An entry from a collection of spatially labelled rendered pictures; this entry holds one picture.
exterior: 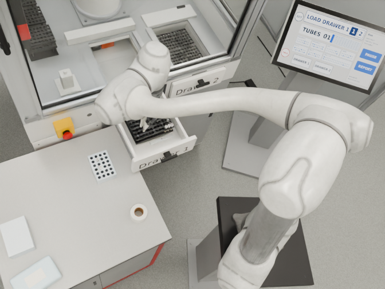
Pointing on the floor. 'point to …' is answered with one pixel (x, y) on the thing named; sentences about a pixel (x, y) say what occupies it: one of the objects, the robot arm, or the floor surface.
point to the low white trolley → (80, 213)
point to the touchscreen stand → (260, 132)
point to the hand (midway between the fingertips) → (145, 121)
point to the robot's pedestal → (204, 261)
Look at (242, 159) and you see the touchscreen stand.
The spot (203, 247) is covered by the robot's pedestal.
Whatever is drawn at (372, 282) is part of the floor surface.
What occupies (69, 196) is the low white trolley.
